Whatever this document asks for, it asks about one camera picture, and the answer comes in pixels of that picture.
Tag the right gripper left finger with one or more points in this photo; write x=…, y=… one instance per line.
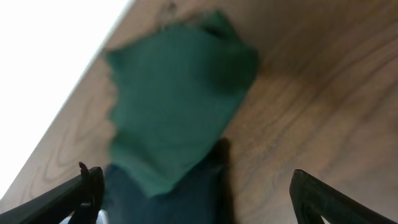
x=80, y=199

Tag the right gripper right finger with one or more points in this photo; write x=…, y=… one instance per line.
x=314, y=202

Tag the dark navy shirt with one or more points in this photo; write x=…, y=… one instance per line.
x=203, y=196

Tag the green garment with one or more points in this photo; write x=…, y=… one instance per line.
x=178, y=88

